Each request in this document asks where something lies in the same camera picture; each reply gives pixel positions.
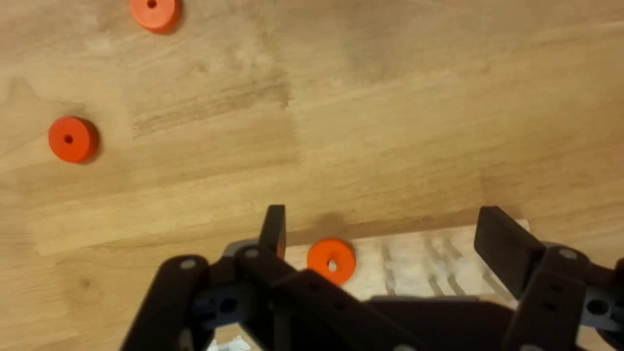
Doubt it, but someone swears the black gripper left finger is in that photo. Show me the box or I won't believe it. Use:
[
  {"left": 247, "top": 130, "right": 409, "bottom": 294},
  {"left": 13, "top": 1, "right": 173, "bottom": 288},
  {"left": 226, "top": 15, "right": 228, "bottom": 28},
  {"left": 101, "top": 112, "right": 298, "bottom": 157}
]
[{"left": 118, "top": 202, "right": 417, "bottom": 351}]

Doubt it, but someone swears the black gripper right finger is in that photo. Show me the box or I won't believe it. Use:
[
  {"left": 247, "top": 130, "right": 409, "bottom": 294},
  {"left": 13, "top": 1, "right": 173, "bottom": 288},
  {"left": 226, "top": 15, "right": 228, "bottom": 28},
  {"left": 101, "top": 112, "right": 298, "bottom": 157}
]
[{"left": 473, "top": 204, "right": 624, "bottom": 351}]

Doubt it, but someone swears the orange disc with hole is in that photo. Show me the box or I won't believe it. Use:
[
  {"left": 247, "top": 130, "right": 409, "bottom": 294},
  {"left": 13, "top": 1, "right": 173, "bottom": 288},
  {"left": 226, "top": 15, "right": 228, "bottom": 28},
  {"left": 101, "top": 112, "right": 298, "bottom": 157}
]
[
  {"left": 46, "top": 114, "right": 101, "bottom": 165},
  {"left": 126, "top": 0, "right": 185, "bottom": 34},
  {"left": 306, "top": 235, "right": 358, "bottom": 288}
]

